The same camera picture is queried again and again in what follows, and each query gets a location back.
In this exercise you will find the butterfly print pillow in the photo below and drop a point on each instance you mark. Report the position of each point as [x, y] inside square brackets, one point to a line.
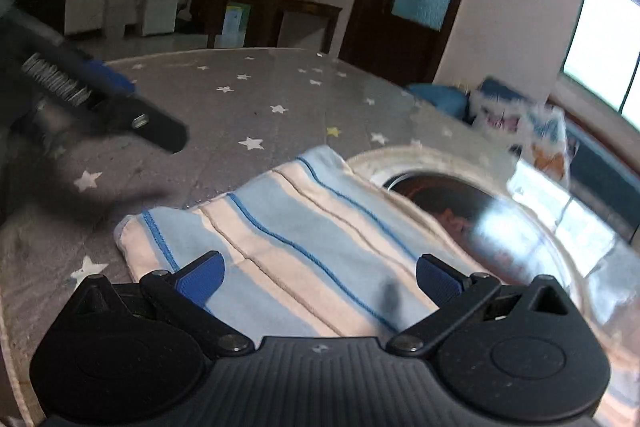
[530, 127]

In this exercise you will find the light blue box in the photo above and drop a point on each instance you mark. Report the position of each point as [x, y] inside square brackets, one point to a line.
[235, 27]

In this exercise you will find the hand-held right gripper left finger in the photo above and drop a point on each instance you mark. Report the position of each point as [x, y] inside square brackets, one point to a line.
[200, 279]

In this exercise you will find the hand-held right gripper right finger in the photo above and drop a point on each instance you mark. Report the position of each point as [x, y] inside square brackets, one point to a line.
[436, 281]

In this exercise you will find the dark wooden desk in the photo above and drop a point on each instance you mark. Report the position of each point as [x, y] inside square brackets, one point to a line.
[300, 7]

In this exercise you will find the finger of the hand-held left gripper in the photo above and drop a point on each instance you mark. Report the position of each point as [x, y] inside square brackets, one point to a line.
[114, 81]
[157, 129]

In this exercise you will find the window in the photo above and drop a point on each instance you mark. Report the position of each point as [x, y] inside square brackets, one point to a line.
[600, 37]

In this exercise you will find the blue white striped shirt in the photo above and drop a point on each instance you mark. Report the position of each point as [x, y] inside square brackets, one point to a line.
[300, 232]

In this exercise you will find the grey star-print tablecloth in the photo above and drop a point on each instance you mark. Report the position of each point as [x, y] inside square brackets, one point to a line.
[225, 117]

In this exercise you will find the round cream-rimmed shiny plate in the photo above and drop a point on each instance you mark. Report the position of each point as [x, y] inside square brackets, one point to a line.
[500, 227]

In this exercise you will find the blue sofa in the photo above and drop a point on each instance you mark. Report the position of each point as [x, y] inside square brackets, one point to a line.
[440, 99]

